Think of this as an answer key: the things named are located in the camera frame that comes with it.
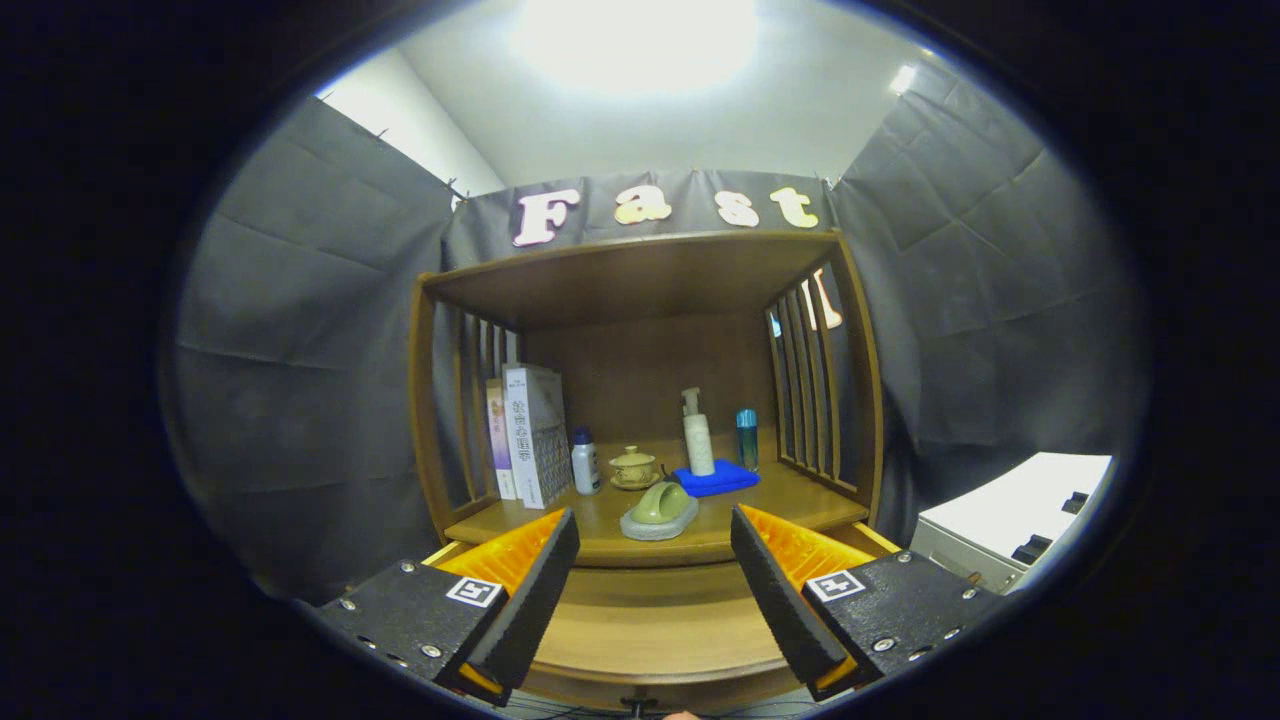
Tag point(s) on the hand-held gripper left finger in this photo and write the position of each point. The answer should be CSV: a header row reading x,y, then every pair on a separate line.
x,y
530,600

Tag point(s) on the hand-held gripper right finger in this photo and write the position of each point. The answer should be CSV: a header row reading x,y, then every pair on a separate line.
x,y
780,600

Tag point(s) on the brown wooden drawer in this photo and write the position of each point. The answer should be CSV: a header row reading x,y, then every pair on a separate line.
x,y
650,620

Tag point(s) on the black round drawer knob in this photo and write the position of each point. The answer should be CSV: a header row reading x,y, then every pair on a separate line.
x,y
632,706

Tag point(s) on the brown wooden countertop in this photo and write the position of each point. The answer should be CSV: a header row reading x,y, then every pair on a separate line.
x,y
780,500

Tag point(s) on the white plastic drawer unit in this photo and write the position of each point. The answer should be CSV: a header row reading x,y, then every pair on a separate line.
x,y
1000,510

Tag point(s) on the brown wooden cabinet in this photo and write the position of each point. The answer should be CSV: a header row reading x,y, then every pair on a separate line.
x,y
650,370

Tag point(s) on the blue folded cloth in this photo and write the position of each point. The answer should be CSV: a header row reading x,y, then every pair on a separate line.
x,y
725,480

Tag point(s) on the white bottle with blue cap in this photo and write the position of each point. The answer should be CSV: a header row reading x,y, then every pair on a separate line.
x,y
586,465

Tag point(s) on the thick white book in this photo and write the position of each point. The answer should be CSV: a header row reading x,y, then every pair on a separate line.
x,y
525,440

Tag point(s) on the thin pink book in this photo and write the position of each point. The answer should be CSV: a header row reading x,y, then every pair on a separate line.
x,y
500,440

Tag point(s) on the blue translucent bottle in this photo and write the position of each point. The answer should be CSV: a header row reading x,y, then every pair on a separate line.
x,y
747,440

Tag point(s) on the yellow lidded ceramic teacup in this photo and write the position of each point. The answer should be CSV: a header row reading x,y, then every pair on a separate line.
x,y
633,468

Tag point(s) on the white pump bottle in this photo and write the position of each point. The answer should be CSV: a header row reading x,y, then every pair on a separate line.
x,y
699,445

